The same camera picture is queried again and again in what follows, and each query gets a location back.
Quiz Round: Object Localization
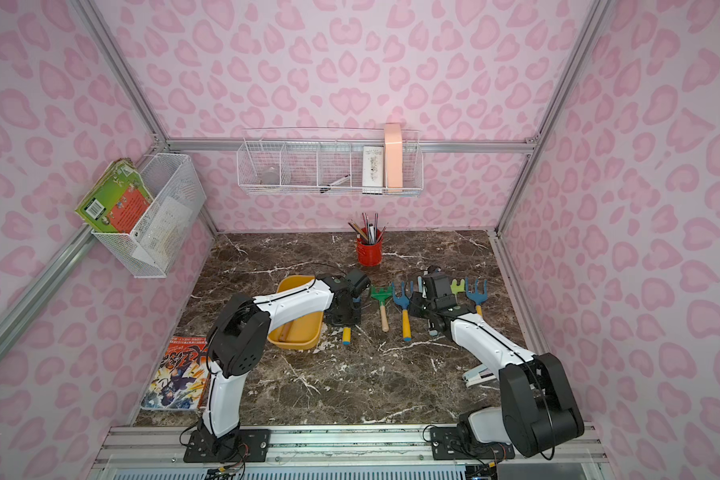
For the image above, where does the blue cultivator yellow handle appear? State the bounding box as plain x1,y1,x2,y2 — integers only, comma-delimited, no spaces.
392,282,412,342

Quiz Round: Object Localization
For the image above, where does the dark green hand rake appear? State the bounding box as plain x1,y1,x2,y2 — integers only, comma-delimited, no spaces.
370,286,394,332

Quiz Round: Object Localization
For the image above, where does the teal cultivator yellow handle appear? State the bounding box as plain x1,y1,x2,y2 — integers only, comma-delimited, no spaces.
465,278,489,316

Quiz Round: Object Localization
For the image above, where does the yellow plastic storage box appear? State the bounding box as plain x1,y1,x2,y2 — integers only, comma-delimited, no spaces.
267,275,323,351

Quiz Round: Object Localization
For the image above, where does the light green hand rake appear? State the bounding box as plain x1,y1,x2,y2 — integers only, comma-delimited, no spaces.
451,279,467,295

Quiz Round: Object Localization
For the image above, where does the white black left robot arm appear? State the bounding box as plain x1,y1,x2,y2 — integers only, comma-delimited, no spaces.
200,269,371,441

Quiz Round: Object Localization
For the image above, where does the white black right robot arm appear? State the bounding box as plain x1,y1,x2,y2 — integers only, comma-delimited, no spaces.
411,267,585,460

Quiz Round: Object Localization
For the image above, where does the light green hand fork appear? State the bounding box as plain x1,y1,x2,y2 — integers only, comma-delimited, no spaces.
278,322,293,343

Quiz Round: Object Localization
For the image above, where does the pink box on shelf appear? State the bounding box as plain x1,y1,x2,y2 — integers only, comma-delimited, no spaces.
384,123,404,192

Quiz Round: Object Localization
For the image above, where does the red pencil cup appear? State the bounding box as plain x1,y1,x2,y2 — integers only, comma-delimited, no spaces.
356,235,383,267

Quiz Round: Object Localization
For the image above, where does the white stapler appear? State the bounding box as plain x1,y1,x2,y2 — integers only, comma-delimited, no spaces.
462,365,496,388

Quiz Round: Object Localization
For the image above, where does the pen on shelf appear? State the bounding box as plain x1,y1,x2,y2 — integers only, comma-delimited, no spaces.
319,175,351,194

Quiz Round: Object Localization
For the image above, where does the white card on shelf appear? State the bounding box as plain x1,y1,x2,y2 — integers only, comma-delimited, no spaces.
362,146,385,194

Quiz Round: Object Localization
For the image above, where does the comic book on table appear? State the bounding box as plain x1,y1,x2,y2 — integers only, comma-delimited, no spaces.
140,336,209,411

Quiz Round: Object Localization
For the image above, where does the white paper in basket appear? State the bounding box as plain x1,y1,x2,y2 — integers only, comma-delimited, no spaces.
132,197,192,271

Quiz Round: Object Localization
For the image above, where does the green red book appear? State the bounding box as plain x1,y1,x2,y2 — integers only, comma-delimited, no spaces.
75,158,153,234

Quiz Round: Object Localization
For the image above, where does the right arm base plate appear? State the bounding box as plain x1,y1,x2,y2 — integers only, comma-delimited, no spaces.
422,424,516,462

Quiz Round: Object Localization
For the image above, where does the white wire wall shelf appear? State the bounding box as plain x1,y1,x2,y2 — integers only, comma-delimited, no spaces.
236,127,424,196

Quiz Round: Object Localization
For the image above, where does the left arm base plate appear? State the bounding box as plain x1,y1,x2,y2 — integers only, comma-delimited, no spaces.
183,426,272,464

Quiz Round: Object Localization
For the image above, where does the white mesh wall basket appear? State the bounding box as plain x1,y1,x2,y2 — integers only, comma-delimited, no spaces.
92,153,206,278

